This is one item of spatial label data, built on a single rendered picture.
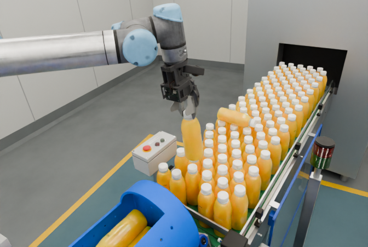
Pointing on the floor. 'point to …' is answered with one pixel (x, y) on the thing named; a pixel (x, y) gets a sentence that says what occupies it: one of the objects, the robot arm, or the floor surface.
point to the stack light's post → (307, 210)
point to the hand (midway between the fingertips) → (189, 113)
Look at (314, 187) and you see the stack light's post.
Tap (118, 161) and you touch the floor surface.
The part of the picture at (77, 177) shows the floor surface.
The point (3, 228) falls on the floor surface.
